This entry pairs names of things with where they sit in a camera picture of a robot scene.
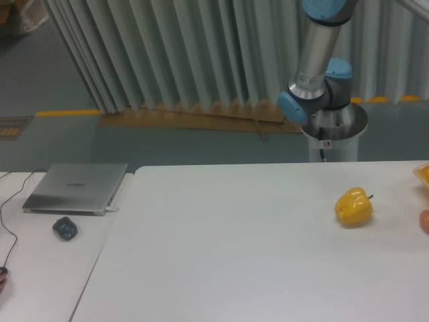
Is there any person's hand at edge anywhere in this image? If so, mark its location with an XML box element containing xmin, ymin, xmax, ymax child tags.
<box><xmin>0</xmin><ymin>267</ymin><xmax>9</xmax><ymax>292</ymax></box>

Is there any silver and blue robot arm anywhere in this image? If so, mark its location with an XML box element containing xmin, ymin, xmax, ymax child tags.
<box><xmin>278</xmin><ymin>1</ymin><xmax>368</xmax><ymax>141</ymax></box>

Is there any yellow bell pepper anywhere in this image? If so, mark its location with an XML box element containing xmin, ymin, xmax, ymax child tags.
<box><xmin>334</xmin><ymin>187</ymin><xmax>373</xmax><ymax>227</ymax></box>

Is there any small black device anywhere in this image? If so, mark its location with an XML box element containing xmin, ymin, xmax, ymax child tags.
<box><xmin>52</xmin><ymin>217</ymin><xmax>78</xmax><ymax>242</ymax></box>

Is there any silver closed laptop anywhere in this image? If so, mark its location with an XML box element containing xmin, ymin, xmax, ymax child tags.
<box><xmin>22</xmin><ymin>163</ymin><xmax>128</xmax><ymax>215</ymax></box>

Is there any folded grey-green partition screen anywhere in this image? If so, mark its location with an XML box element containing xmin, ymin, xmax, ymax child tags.
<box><xmin>44</xmin><ymin>1</ymin><xmax>428</xmax><ymax>113</ymax></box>

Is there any plastic bag in corner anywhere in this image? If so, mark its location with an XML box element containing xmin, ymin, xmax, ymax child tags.
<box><xmin>1</xmin><ymin>0</ymin><xmax>48</xmax><ymax>36</ymax></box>

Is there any flat brown cardboard sheet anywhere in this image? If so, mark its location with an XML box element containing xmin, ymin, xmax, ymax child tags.
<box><xmin>98</xmin><ymin>99</ymin><xmax>301</xmax><ymax>140</ymax></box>

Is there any orange-red round fruit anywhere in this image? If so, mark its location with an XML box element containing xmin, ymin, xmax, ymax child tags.
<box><xmin>419</xmin><ymin>209</ymin><xmax>429</xmax><ymax>234</ymax></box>

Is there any thin black cable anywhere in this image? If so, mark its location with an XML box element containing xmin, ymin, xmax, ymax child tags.
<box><xmin>0</xmin><ymin>168</ymin><xmax>48</xmax><ymax>269</ymax></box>

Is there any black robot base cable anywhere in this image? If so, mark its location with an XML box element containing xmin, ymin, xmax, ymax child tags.
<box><xmin>318</xmin><ymin>127</ymin><xmax>326</xmax><ymax>163</ymax></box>

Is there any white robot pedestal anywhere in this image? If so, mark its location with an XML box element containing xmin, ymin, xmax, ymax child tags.
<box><xmin>304</xmin><ymin>131</ymin><xmax>363</xmax><ymax>162</ymax></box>

